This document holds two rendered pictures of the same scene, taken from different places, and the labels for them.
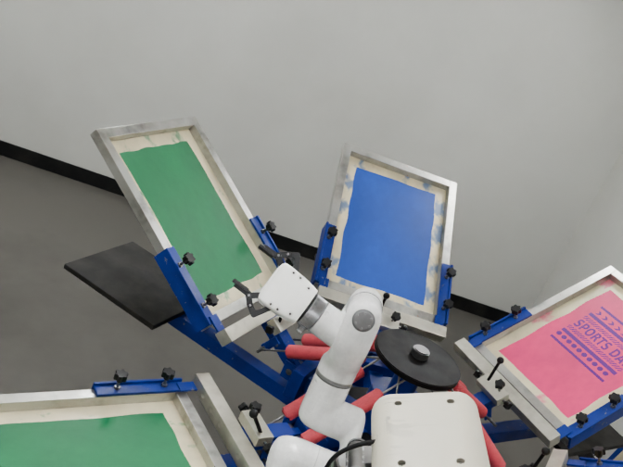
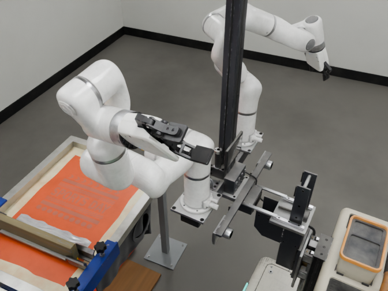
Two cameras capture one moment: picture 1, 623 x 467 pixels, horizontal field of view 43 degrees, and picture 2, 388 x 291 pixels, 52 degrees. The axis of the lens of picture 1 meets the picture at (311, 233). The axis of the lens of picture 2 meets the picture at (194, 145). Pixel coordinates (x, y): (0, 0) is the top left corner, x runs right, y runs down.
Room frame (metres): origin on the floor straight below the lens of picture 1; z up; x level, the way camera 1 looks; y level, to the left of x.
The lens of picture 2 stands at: (1.93, 0.39, 2.25)
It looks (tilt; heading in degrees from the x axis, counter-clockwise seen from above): 40 degrees down; 214
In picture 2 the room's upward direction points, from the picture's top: straight up
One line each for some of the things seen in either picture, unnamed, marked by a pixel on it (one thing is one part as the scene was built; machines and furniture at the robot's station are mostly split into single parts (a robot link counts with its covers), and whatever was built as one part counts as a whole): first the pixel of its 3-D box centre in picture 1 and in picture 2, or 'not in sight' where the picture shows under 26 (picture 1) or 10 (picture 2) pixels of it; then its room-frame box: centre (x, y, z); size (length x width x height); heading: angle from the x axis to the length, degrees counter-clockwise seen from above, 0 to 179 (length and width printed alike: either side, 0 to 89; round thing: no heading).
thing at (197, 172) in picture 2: not in sight; (194, 153); (1.08, -0.18, 1.37); 0.13 x 0.10 x 0.16; 90
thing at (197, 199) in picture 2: not in sight; (200, 188); (1.08, -0.15, 1.21); 0.16 x 0.13 x 0.15; 95
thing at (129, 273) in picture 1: (224, 347); not in sight; (2.56, 0.14, 0.91); 1.34 x 0.41 x 0.08; 70
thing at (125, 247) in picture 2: not in sight; (119, 241); (1.21, -0.51, 0.77); 0.46 x 0.09 x 0.36; 10
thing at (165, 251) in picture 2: not in sight; (162, 203); (0.72, -0.66, 0.48); 0.22 x 0.22 x 0.96; 10
